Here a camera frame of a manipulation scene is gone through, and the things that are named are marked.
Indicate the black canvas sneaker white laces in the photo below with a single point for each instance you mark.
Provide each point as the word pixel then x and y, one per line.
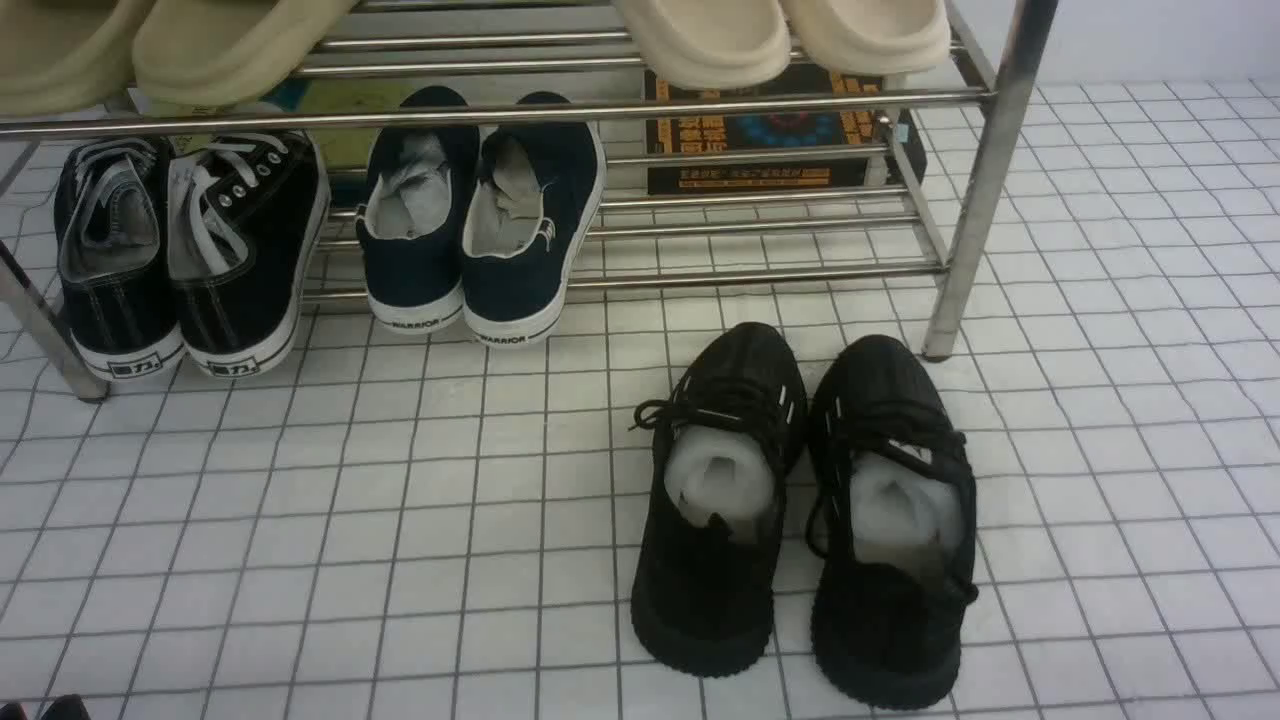
pixel 110 223

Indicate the navy slip-on shoe right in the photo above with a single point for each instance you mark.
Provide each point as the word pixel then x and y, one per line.
pixel 538 189

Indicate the navy slip-on shoe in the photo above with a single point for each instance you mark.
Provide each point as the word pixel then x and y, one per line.
pixel 538 189
pixel 419 183

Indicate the steel shoe rack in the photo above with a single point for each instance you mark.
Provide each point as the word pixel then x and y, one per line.
pixel 1002 95

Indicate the navy slip-on shoe left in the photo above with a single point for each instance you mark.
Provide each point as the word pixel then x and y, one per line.
pixel 419 183

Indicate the black knit sneaker left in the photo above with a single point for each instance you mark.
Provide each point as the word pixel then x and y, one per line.
pixel 723 444

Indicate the black knit sneaker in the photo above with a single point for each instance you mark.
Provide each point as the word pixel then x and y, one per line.
pixel 895 524
pixel 723 444

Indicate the black orange printed box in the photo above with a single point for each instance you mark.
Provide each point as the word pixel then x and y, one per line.
pixel 767 133

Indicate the black knit sneaker right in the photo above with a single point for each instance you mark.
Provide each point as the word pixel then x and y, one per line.
pixel 895 524

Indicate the cream slipper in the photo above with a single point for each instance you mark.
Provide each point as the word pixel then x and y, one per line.
pixel 709 45
pixel 872 38

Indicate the yellow green flat box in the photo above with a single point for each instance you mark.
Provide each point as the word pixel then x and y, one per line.
pixel 345 151

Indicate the cream slipper far right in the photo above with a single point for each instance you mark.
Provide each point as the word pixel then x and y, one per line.
pixel 872 38

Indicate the black canvas sneaker white sole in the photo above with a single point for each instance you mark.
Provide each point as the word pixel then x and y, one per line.
pixel 243 220

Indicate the beige slipper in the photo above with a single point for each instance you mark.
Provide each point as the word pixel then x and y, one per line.
pixel 219 53
pixel 61 56

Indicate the beige slipper far left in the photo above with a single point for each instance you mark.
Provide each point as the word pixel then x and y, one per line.
pixel 61 56

